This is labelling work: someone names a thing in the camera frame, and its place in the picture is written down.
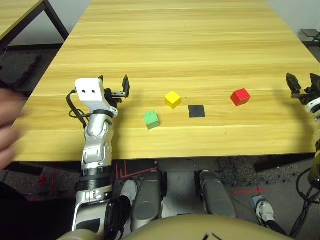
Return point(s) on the olive robot torso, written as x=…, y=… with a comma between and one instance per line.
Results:
x=175, y=228

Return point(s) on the wooden side table black frame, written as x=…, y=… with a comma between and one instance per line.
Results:
x=15, y=15

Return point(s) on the grey robot right leg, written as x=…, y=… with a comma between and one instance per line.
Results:
x=217, y=197

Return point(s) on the white bystander shoe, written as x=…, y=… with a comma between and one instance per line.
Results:
x=128, y=188
x=265, y=211

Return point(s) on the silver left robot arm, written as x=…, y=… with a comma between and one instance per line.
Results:
x=96, y=150

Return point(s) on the green wooden block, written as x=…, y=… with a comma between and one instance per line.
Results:
x=151, y=120

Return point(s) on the grey floor pedal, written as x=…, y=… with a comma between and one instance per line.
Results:
x=257, y=200

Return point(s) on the blurred bystander hand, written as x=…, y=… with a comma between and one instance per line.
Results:
x=7, y=125

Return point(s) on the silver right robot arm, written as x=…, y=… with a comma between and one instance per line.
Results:
x=315, y=107

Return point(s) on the black tripod stand with tray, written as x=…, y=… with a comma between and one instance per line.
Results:
x=311, y=33

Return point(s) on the grey metal stand plate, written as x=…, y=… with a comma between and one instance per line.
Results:
x=181, y=190

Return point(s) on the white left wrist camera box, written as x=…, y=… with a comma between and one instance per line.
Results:
x=88, y=91

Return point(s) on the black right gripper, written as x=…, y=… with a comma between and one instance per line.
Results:
x=310, y=96

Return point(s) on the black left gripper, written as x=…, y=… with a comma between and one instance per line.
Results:
x=113, y=99

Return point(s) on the black foam floor mat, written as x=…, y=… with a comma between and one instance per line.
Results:
x=250, y=170
x=17, y=67

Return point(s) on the black table frame bar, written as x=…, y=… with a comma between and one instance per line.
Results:
x=280, y=163

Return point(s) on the black square pad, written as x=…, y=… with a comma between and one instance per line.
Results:
x=196, y=111

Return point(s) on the grey robot leg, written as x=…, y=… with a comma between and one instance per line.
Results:
x=146, y=200
x=217, y=197

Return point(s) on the red wooden block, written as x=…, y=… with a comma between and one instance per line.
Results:
x=239, y=98

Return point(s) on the yellow wooden block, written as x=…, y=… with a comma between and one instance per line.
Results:
x=172, y=99

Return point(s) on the red cross floor tape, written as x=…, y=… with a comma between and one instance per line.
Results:
x=250, y=191

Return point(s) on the red angled floor tape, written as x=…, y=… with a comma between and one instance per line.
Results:
x=122, y=172

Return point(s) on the grey robot left leg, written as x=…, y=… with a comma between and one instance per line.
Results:
x=146, y=200

